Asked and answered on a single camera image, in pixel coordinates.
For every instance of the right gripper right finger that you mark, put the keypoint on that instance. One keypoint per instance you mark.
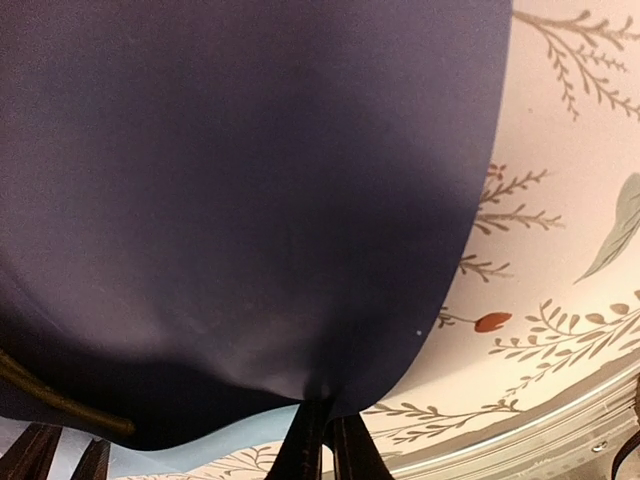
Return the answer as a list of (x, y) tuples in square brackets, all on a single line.
[(355, 456)]

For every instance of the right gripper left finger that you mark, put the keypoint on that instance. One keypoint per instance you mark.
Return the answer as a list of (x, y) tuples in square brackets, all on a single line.
[(300, 455)]

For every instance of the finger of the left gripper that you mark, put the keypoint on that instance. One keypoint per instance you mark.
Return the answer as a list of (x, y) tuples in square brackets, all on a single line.
[(30, 456), (94, 462)]

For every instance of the blue wrapping paper sheet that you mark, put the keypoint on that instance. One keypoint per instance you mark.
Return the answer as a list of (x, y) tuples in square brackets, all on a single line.
[(214, 209)]

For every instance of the yellow flower stem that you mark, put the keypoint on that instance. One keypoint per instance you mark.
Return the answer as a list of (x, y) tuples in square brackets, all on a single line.
[(16, 374)]

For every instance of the floral patterned table mat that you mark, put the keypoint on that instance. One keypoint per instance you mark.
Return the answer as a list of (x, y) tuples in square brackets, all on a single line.
[(545, 304)]

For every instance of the front aluminium rail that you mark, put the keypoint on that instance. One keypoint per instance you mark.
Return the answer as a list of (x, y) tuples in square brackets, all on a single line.
[(593, 437)]

